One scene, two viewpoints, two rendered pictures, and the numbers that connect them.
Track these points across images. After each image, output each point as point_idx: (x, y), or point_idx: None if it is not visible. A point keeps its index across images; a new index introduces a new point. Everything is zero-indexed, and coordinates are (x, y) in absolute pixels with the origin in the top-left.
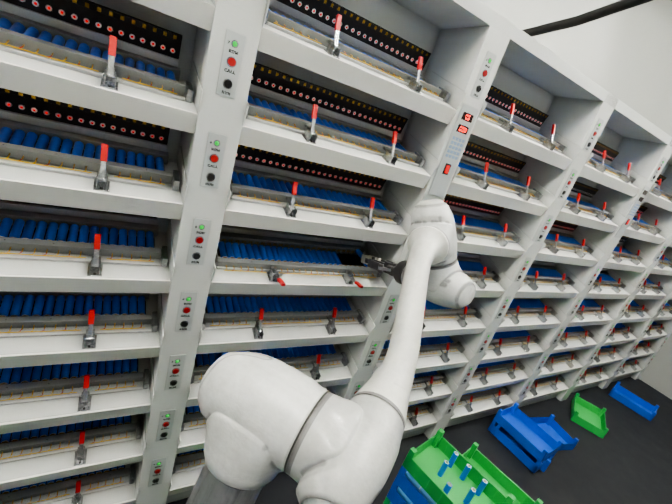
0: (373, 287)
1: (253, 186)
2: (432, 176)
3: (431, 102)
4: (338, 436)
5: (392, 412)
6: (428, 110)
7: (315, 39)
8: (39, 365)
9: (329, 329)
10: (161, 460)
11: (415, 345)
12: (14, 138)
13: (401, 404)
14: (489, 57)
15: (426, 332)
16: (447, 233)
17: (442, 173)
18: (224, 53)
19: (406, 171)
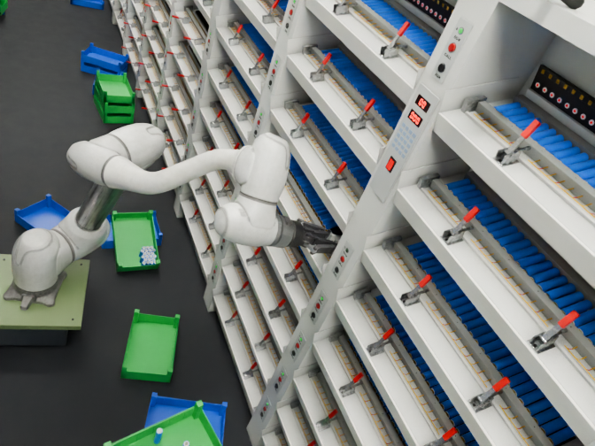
0: (312, 260)
1: (306, 111)
2: (377, 165)
3: (390, 71)
4: (96, 140)
5: (105, 158)
6: (389, 80)
7: (350, 3)
8: None
9: (288, 274)
10: (217, 265)
11: (154, 176)
12: (264, 48)
13: (111, 165)
14: (460, 26)
15: (342, 405)
16: (243, 154)
17: (385, 166)
18: (290, 6)
19: (357, 142)
